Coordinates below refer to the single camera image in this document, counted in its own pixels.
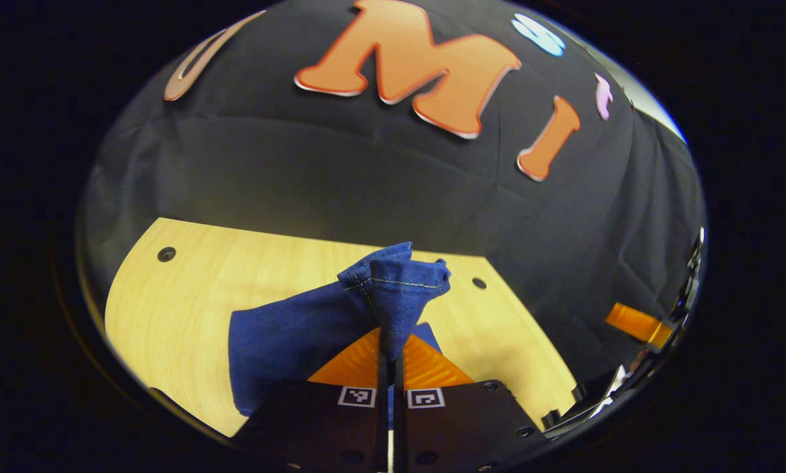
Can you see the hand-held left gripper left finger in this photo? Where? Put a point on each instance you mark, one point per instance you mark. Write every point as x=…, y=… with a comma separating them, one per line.
x=321, y=427

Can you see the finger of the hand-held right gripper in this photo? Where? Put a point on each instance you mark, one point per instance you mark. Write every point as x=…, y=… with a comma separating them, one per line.
x=636, y=324

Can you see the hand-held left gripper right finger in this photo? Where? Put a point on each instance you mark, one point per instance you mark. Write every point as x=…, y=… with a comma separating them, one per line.
x=459, y=430

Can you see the blue denim jeans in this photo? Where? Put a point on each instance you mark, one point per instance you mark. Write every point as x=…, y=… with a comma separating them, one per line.
x=288, y=341

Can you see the black backdrop cloth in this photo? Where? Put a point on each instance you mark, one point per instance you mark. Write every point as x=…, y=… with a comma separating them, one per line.
x=367, y=171

